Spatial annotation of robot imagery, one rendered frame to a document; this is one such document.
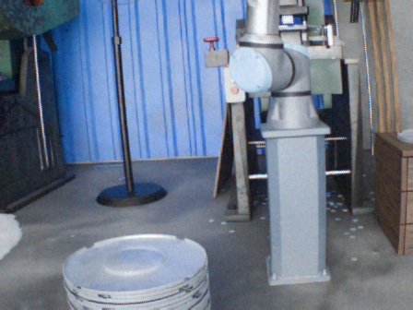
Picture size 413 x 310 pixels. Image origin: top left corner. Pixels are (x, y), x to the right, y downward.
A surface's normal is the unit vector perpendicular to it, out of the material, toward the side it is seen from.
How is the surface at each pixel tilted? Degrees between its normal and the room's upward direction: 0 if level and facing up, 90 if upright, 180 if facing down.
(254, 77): 98
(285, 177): 90
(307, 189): 90
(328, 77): 90
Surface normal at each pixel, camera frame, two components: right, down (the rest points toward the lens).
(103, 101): -0.15, 0.19
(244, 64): -0.68, 0.31
